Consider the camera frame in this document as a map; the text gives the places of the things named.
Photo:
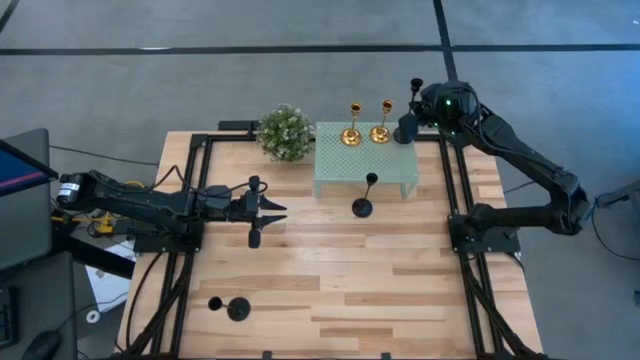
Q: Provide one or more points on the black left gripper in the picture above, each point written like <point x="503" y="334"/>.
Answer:
<point x="255" y="212"/>

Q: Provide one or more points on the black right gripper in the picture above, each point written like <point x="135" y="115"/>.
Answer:
<point x="430" y="107"/>

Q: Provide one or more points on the black candle stick holder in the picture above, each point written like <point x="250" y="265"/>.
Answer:
<point x="405" y="131"/>
<point x="362" y="207"/>
<point x="239" y="308"/>

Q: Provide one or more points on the gold candle stick holder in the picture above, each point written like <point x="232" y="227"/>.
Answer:
<point x="380" y="134"/>
<point x="351" y="137"/>

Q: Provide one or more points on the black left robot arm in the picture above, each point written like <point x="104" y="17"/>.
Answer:
<point x="140" y="205"/>

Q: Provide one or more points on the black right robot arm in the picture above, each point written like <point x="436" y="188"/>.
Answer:
<point x="525" y="155"/>

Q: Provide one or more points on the pale green mesh shelf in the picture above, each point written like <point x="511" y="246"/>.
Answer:
<point x="365" y="160"/>

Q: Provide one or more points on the green potted plant black pot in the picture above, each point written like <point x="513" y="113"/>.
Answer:
<point x="285" y="132"/>

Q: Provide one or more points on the yellow clamp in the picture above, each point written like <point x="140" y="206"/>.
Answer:
<point x="105" y="225"/>

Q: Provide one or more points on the black stand beam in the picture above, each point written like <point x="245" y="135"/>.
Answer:
<point x="100" y="257"/>

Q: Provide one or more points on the white paper sheet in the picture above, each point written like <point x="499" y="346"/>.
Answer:
<point x="107" y="290"/>

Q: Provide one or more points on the white tape roll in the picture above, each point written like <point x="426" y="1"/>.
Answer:
<point x="88" y="316"/>

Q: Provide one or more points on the grey stand leg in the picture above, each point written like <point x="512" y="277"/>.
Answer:
<point x="620" y="197"/>

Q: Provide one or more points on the dark grey desk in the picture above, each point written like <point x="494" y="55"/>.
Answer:
<point x="45" y="300"/>

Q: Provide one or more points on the grey cabinet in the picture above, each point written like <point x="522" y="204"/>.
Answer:
<point x="25" y="225"/>

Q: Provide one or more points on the monitor with blue screen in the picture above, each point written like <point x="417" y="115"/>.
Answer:
<point x="20" y="170"/>

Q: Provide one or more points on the black computer mouse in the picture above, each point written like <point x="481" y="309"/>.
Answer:
<point x="42" y="345"/>

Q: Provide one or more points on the dark keyboard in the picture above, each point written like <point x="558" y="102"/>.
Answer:
<point x="7" y="320"/>

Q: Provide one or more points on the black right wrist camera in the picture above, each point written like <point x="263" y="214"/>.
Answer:
<point x="452" y="107"/>

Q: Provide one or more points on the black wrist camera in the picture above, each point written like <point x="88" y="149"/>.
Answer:
<point x="216" y="194"/>
<point x="452" y="107"/>

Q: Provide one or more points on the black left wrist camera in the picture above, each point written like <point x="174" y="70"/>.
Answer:
<point x="216" y="194"/>

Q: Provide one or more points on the black aluminium table frame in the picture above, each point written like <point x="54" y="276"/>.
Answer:
<point x="198" y="137"/>

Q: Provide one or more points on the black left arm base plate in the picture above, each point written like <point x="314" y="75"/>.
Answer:
<point x="150" y="245"/>

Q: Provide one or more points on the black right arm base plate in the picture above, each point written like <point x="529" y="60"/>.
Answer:
<point x="500" y="245"/>

